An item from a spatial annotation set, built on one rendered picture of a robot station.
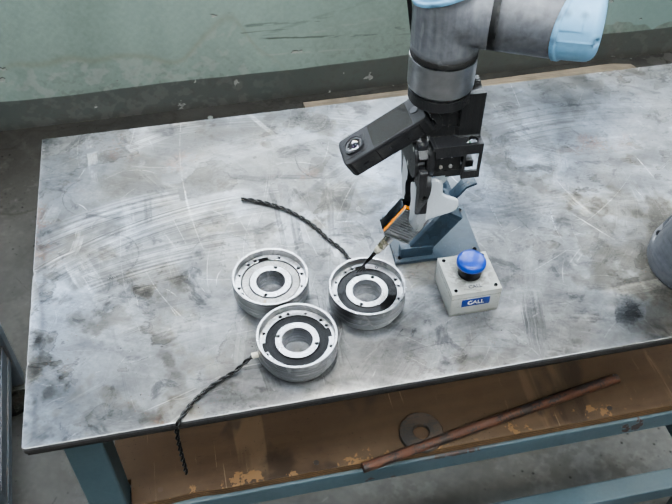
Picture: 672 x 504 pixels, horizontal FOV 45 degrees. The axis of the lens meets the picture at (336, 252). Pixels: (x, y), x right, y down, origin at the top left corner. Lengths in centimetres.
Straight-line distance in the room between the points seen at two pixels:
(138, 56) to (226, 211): 150
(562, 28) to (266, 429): 77
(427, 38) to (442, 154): 15
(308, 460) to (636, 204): 65
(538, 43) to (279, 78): 200
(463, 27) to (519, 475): 127
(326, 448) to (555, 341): 40
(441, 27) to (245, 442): 72
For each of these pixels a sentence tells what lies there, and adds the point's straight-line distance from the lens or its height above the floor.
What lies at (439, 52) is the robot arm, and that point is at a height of 120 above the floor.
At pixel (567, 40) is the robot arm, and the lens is 86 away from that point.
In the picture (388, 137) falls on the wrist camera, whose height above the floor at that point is 108.
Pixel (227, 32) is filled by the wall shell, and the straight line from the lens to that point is 269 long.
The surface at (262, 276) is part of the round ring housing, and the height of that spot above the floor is 82.
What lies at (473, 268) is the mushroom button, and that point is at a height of 87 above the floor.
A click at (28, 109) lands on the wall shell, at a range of 285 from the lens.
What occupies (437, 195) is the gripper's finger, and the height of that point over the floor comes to 99.
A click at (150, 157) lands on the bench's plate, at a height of 80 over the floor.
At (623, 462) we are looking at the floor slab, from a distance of 201.
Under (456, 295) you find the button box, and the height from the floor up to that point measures 84.
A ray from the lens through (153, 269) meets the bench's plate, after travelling 120.
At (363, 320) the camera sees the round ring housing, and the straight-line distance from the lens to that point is 107.
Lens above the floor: 167
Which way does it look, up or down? 47 degrees down
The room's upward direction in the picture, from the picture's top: straight up
